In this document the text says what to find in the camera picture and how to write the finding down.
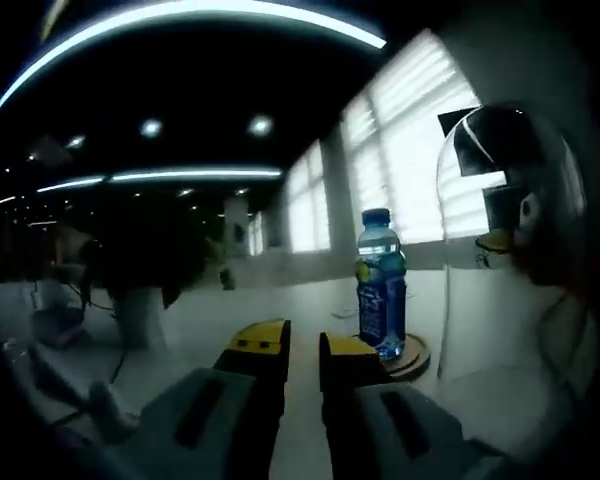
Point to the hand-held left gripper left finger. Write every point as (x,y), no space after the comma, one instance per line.
(230,410)

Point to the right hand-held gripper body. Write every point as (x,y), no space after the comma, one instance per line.
(530,215)

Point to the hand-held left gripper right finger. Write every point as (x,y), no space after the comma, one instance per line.
(355,415)

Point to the clear glass dome cover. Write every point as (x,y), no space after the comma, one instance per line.
(555,175)

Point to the blue drink bottle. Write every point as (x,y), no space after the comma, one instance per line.
(380,290)

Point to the small dark monitor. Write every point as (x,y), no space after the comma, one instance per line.
(500,210)

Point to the round wooden base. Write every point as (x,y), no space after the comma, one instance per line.
(412,357)

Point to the large black monitor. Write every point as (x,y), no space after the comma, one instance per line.
(455,125)

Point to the white plant pot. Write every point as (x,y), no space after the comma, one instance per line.
(140,317)

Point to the window with white blinds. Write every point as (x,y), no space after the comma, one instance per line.
(410,125)

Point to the leafy potted plant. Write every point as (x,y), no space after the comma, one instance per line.
(145,250)

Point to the purple object on table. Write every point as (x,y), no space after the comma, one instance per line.
(60,327)

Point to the straight ceiling light strip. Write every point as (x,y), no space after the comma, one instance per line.
(190,176)

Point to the round ceiling spot light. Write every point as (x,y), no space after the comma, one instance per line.
(151,128)
(260,125)

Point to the curved ceiling light strip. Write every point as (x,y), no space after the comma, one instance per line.
(180,20)

